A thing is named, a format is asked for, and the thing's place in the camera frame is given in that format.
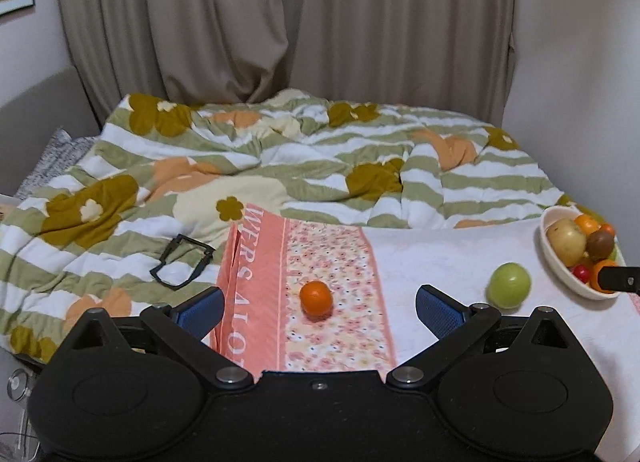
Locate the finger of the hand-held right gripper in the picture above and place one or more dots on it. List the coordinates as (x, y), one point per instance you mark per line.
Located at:
(620, 278)

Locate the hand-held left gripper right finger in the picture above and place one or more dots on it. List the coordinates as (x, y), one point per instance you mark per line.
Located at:
(439, 312)

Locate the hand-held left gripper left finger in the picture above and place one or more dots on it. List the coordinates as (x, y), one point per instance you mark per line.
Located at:
(202, 313)

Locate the large orange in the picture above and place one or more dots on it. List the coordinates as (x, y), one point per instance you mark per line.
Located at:
(596, 281)

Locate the small red fruit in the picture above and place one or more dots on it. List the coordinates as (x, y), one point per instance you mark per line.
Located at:
(581, 272)

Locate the brown kiwi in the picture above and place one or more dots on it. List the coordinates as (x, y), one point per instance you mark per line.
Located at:
(600, 243)

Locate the small orange mandarin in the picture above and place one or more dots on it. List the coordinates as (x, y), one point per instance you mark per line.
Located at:
(608, 229)
(316, 299)

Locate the medium orange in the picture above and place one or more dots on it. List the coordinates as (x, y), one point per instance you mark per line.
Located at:
(586, 223)

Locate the cream oval bowl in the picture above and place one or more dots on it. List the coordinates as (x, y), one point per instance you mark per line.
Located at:
(555, 267)

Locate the large yellow apple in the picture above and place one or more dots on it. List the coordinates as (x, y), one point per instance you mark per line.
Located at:
(565, 241)

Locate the green apple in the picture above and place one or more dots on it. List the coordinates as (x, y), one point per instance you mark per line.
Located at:
(509, 285)

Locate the black eyeglasses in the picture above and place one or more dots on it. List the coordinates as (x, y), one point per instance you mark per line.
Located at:
(172, 283)

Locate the white blanket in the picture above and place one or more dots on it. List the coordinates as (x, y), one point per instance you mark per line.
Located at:
(450, 262)

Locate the pink floral towel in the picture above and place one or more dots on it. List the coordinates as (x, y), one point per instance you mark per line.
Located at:
(260, 262)

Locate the striped floral quilt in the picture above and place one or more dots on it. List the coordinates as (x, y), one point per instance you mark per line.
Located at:
(250, 162)

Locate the clear plastic container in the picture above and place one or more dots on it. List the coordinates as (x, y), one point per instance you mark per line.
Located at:
(17, 387)

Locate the grey patterned pillow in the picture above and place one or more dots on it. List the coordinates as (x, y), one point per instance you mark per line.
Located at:
(55, 157)

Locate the grey headboard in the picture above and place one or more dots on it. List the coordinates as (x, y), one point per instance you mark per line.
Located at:
(40, 107)

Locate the beige curtain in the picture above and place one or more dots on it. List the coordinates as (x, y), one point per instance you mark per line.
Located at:
(275, 17)

